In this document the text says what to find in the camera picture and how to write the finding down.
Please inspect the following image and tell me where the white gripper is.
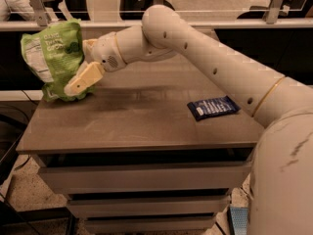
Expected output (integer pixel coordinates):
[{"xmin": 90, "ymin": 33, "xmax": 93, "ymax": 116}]
[{"xmin": 64, "ymin": 32, "xmax": 126, "ymax": 96}]

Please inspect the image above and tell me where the green rice chip bag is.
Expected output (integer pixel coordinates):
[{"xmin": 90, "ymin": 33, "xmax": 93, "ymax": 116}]
[{"xmin": 21, "ymin": 19, "xmax": 94, "ymax": 102}]

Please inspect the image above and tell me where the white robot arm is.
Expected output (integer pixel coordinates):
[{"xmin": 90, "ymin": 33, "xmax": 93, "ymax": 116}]
[{"xmin": 65, "ymin": 5, "xmax": 313, "ymax": 235}]

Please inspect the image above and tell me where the black office chair left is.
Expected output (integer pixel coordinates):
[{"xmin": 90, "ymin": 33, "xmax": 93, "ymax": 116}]
[{"xmin": 0, "ymin": 0, "xmax": 90, "ymax": 23}]

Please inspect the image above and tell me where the black office chair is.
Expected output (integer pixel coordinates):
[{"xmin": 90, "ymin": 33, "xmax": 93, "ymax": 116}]
[
  {"xmin": 0, "ymin": 0, "xmax": 90, "ymax": 23},
  {"xmin": 239, "ymin": 0, "xmax": 313, "ymax": 24},
  {"xmin": 116, "ymin": 0, "xmax": 177, "ymax": 21}
]

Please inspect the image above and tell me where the black office chair centre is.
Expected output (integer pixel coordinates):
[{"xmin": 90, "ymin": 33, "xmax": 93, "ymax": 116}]
[{"xmin": 116, "ymin": 0, "xmax": 177, "ymax": 21}]

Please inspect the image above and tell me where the grey drawer cabinet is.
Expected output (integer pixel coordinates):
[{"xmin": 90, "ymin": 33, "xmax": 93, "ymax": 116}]
[{"xmin": 18, "ymin": 56, "xmax": 262, "ymax": 235}]

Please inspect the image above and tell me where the blue snack bar wrapper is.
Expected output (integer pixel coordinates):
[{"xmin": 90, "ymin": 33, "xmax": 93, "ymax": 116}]
[{"xmin": 187, "ymin": 96, "xmax": 241, "ymax": 121}]

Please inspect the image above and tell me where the glass partition with metal posts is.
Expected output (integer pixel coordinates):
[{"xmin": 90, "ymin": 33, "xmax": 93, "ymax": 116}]
[{"xmin": 0, "ymin": 0, "xmax": 313, "ymax": 31}]

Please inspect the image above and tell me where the black office chair right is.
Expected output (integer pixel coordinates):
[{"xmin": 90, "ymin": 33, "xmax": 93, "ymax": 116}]
[{"xmin": 239, "ymin": 0, "xmax": 313, "ymax": 24}]

